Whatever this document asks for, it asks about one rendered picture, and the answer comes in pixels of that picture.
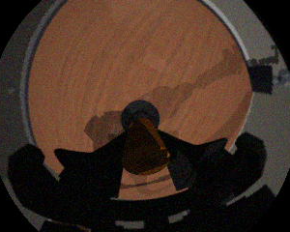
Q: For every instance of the orange cylinder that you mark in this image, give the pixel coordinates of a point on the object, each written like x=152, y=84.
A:
x=145, y=153

